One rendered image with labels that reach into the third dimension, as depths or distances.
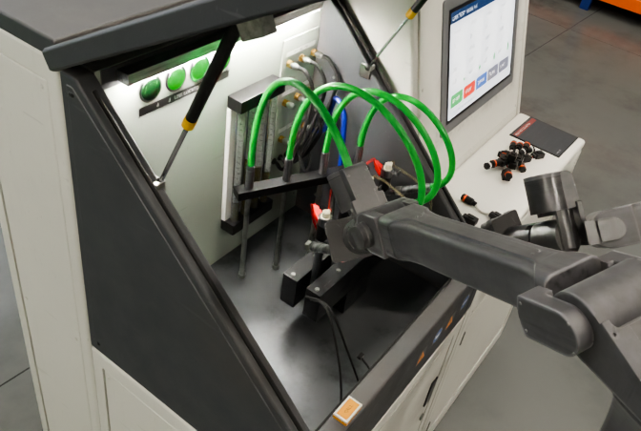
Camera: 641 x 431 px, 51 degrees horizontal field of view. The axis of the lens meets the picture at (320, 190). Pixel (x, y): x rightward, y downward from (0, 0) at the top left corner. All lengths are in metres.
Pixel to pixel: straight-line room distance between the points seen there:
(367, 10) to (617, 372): 1.13
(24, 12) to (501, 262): 0.86
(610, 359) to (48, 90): 0.93
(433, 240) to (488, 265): 0.10
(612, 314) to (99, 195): 0.87
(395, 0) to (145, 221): 0.73
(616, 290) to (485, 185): 1.28
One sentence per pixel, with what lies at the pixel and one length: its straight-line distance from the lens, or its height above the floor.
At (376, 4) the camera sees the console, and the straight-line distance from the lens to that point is 1.53.
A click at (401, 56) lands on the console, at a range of 1.53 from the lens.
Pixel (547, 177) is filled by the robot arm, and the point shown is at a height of 1.44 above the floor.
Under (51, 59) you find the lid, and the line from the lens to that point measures 1.10.
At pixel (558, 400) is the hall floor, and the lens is 2.73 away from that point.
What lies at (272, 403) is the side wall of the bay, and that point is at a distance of 1.15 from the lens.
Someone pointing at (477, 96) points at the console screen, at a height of 1.15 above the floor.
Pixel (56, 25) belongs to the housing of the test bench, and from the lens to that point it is 1.16.
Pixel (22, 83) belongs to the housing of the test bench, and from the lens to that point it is 1.25.
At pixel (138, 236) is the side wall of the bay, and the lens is 1.16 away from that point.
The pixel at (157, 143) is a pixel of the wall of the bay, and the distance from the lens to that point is 1.30.
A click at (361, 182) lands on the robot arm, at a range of 0.93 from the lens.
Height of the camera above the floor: 1.98
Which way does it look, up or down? 37 degrees down
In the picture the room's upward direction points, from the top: 9 degrees clockwise
